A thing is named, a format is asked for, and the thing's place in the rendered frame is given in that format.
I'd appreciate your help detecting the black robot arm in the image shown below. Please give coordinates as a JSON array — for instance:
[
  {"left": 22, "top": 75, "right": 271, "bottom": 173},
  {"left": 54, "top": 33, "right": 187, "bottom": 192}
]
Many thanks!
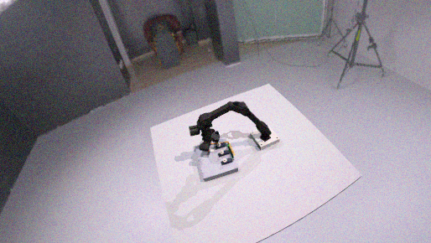
[{"left": 189, "top": 101, "right": 272, "bottom": 143}]

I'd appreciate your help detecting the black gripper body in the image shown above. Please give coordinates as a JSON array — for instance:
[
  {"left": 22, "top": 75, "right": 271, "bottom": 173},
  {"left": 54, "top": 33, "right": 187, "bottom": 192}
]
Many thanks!
[{"left": 199, "top": 128, "right": 215, "bottom": 152}]

